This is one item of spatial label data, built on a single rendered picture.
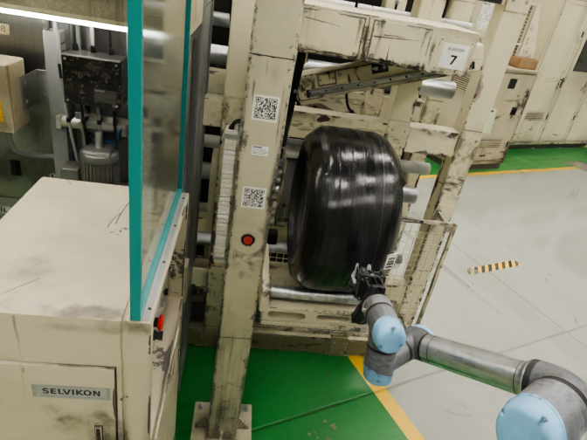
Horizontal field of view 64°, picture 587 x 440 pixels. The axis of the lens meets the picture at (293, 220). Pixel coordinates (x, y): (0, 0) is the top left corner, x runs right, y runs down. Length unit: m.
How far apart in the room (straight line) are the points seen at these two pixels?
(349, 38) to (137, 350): 1.15
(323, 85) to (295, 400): 1.53
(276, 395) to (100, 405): 1.50
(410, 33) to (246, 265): 0.94
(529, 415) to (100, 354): 0.79
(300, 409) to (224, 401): 0.51
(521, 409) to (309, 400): 1.66
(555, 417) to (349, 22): 1.22
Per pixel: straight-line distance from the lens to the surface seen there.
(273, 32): 1.35
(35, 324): 0.99
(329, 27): 1.62
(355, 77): 1.81
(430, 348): 1.25
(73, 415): 1.14
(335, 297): 1.64
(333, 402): 2.54
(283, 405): 2.47
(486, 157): 6.35
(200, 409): 2.39
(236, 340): 1.85
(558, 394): 1.03
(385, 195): 1.39
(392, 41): 1.67
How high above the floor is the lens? 1.89
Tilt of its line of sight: 28 degrees down
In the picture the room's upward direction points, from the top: 10 degrees clockwise
